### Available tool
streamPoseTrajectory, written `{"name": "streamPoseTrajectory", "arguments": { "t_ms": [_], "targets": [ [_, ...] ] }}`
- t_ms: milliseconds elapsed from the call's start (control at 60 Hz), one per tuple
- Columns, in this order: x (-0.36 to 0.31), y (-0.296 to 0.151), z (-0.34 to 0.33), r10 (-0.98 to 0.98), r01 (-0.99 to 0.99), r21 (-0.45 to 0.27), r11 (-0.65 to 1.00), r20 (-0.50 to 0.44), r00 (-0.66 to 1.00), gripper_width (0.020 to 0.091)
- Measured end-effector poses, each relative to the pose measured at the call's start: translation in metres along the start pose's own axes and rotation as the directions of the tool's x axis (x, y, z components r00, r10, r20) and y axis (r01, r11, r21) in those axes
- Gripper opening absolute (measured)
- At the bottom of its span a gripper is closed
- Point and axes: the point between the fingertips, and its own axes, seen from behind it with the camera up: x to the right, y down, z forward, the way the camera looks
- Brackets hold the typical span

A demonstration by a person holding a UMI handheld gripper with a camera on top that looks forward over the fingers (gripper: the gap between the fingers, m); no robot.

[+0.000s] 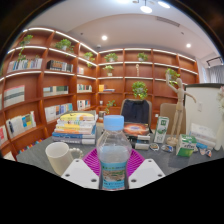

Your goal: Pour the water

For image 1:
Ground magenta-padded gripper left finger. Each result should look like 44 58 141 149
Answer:
60 148 101 190

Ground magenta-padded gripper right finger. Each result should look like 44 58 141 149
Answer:
126 148 167 190

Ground clear blue-capped water bottle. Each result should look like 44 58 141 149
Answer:
95 114 133 192

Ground white ceramic mug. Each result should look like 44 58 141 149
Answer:
44 141 84 177

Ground tall green and white carton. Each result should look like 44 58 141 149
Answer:
153 115 170 144

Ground colourful book stack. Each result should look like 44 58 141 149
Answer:
51 110 98 145

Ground green and white tissue box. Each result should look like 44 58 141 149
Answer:
175 134 198 158

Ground tan upholstered chair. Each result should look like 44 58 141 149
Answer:
159 102 186 127

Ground dark upholstered chair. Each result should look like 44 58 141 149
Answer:
119 98 153 126

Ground white tissue pack stack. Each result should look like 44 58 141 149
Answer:
189 123 218 148

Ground wooden artist mannequin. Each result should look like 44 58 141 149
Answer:
165 73 198 147

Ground orange wooden shelf unit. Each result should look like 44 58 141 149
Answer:
0 27 200 158

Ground grey sheer curtain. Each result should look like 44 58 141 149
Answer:
205 64 224 84

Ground ceiling air vent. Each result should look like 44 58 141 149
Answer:
156 15 181 28

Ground branched ceiling lamp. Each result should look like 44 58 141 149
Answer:
133 0 171 14

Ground black curtain rail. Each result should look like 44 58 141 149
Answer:
205 56 224 67

